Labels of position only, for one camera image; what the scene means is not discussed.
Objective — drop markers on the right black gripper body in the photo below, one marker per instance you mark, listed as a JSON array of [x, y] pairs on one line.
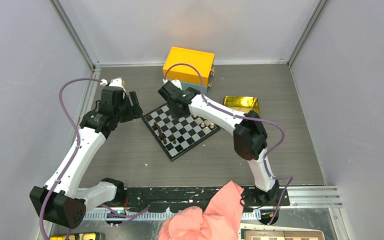
[[174, 113]]

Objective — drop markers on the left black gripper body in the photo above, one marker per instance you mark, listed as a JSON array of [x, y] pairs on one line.
[[127, 112]]

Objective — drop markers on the black white chess board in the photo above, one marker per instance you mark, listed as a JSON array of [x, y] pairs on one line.
[[189, 131]]

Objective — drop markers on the gold tin tray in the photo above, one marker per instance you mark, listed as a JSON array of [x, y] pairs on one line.
[[242, 103]]

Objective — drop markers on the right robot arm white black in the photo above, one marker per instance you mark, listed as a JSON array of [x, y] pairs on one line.
[[247, 129]]

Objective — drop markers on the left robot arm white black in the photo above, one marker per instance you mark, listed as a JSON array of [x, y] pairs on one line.
[[60, 201]]

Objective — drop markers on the wooden chess board box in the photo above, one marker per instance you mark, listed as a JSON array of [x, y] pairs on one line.
[[283, 235]]

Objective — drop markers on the yellow and teal box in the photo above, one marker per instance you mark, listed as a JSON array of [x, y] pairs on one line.
[[193, 68]]

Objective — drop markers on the pink cloth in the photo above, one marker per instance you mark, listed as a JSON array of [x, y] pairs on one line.
[[219, 221]]

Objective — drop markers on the gold tin at bottom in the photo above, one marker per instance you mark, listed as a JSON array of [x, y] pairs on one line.
[[78, 236]]

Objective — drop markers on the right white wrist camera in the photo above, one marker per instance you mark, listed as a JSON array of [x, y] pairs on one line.
[[175, 82]]

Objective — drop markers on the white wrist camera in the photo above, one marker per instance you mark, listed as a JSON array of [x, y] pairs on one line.
[[175, 82], [116, 83]]

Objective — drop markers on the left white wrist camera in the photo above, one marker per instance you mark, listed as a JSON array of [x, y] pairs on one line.
[[116, 83]]

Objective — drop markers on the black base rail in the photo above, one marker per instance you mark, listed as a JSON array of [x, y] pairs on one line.
[[159, 199]]

